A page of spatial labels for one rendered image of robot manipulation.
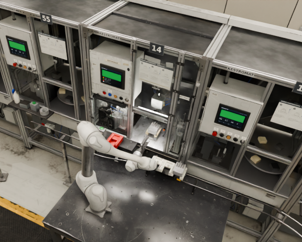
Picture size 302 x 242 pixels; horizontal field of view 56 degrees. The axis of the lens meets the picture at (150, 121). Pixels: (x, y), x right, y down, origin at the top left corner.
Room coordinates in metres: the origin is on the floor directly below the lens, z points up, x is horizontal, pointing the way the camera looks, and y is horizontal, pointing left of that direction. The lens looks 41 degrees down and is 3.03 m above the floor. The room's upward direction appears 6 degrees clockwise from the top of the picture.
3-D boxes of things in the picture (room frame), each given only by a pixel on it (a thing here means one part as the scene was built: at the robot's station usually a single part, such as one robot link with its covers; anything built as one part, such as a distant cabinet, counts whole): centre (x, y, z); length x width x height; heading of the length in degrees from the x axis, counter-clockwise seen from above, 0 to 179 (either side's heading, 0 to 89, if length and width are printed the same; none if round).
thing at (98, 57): (2.30, 0.37, 1.60); 0.42 x 0.29 x 0.46; 71
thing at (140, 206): (1.49, -0.03, 0.66); 1.50 x 1.06 x 0.04; 71
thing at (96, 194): (1.44, 0.40, 0.85); 0.18 x 0.16 x 0.22; 43
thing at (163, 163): (1.84, -0.22, 0.84); 0.36 x 0.14 x 0.10; 71
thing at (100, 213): (1.43, 0.37, 0.71); 0.22 x 0.18 x 0.06; 71
